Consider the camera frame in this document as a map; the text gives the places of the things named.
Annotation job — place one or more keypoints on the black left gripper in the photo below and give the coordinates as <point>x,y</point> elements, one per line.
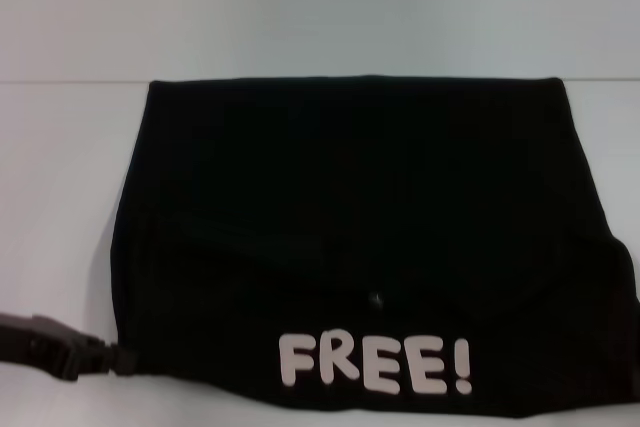
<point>35,342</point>

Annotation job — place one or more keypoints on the black shirt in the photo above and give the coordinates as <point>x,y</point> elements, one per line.
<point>350,197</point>

